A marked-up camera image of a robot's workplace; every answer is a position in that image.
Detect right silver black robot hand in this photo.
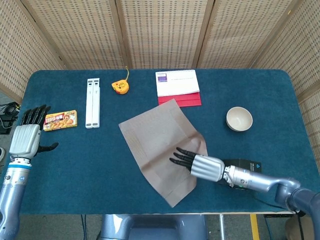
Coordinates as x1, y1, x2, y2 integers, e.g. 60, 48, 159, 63
169, 146, 226, 182

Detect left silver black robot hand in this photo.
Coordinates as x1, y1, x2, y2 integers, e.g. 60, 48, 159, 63
8, 104, 60, 161

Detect white bowl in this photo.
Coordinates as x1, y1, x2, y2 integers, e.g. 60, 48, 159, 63
226, 106, 254, 132

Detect gray woven placemat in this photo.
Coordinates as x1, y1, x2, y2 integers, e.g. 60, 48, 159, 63
118, 98, 209, 208

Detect black cardboard box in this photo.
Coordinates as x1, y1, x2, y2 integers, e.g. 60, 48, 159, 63
216, 158, 264, 192

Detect yellow curry roux box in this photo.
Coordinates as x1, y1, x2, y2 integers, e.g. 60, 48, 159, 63
42, 109, 78, 133

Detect metal table leg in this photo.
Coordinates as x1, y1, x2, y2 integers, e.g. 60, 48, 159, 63
219, 214, 225, 240

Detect white folding stand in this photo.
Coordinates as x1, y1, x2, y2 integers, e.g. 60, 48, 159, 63
85, 77, 101, 129

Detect blue-gray robot torso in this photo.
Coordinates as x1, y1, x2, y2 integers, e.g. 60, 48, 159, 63
96, 213, 209, 240

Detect white red desk calendar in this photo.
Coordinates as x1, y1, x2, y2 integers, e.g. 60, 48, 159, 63
155, 69, 203, 108

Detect woven bamboo screen panel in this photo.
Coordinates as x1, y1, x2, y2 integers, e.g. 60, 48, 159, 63
21, 0, 131, 70
0, 0, 65, 103
116, 0, 216, 70
192, 0, 301, 70
251, 0, 320, 163

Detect yellow tape measure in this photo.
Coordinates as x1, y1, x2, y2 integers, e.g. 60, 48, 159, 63
111, 65, 131, 96

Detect floor cables and adapters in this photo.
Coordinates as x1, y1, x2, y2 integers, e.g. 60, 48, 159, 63
0, 101, 21, 135

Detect blue floor cable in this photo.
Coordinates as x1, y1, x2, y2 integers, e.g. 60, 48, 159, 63
264, 215, 272, 240

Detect black floor cable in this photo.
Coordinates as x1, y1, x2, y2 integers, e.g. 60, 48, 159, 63
80, 214, 88, 240

